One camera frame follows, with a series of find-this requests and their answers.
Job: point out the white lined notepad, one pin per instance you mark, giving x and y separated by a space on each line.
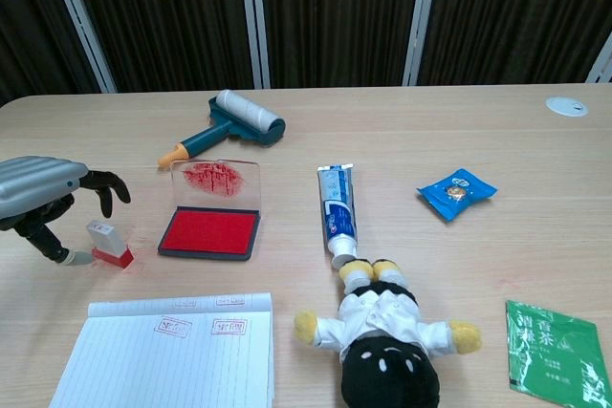
167 370

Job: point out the silver partition post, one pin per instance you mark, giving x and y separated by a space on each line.
421 21
603 64
81 21
255 21

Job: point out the red and white stamp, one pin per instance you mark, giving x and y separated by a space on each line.
109 242

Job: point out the teal lint roller orange tip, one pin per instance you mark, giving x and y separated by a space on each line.
248 116

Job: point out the blue white toothpaste tube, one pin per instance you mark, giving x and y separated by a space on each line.
339 209

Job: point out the blue snack packet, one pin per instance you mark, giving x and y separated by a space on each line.
456 193

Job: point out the green tea packet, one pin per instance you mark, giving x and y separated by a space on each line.
550 350

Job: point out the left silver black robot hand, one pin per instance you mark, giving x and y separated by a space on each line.
33 183

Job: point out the red ink pad clear lid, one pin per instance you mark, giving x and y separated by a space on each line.
208 233

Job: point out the black plush doll white shirt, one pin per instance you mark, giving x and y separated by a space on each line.
382 322

